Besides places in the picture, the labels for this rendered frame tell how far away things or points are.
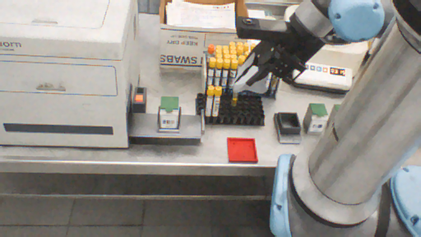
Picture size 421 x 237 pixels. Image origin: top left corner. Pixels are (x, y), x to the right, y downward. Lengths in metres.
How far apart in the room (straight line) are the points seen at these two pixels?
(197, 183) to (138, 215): 0.36
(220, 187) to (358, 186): 1.19
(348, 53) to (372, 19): 0.54
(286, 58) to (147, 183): 0.98
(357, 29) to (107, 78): 0.46
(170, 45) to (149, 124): 0.26
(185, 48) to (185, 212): 0.95
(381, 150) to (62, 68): 0.58
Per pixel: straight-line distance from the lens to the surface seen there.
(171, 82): 1.09
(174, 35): 1.07
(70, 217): 1.89
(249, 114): 1.00
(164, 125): 0.90
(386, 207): 0.57
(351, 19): 0.61
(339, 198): 0.49
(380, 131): 0.38
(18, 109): 0.90
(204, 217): 1.85
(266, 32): 0.75
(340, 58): 1.16
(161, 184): 1.61
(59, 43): 0.76
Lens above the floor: 1.59
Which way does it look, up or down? 41 degrees down
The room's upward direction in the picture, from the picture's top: 9 degrees clockwise
